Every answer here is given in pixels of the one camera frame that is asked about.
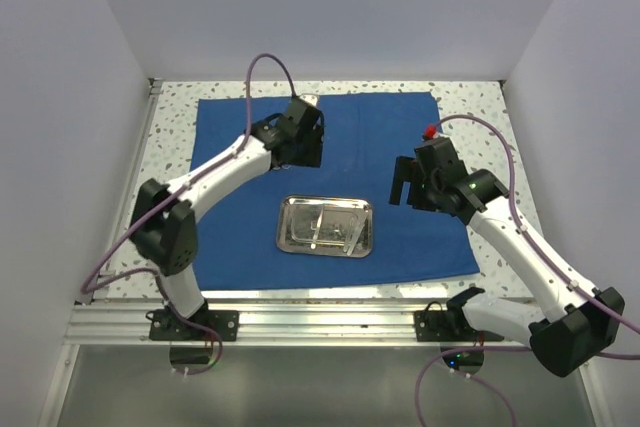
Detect stainless steel instrument tray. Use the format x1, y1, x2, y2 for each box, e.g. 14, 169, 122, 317
276, 195, 374, 258

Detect steel scalpel handle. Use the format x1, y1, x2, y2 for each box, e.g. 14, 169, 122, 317
343, 217, 366, 256

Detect blue surgical drape cloth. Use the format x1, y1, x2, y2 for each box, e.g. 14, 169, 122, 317
194, 93, 479, 290

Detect steel tweezers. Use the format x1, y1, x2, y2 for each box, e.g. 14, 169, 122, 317
310, 206, 325, 250

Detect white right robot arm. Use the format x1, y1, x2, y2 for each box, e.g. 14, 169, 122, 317
389, 137, 625, 377

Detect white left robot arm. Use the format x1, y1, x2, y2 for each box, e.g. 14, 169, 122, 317
129, 94, 325, 340

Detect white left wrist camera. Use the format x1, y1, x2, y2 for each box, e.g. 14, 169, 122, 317
299, 94, 320, 107

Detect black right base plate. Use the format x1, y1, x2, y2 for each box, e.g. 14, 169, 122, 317
413, 301, 504, 344

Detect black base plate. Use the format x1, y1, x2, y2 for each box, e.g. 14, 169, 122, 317
413, 301, 504, 344
145, 308, 240, 342

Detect left side aluminium rail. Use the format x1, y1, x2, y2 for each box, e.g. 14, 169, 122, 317
89, 77, 164, 303

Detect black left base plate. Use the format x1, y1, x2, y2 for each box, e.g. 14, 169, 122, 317
145, 308, 240, 342

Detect aluminium frame rail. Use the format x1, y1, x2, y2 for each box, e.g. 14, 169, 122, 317
64, 296, 591, 348

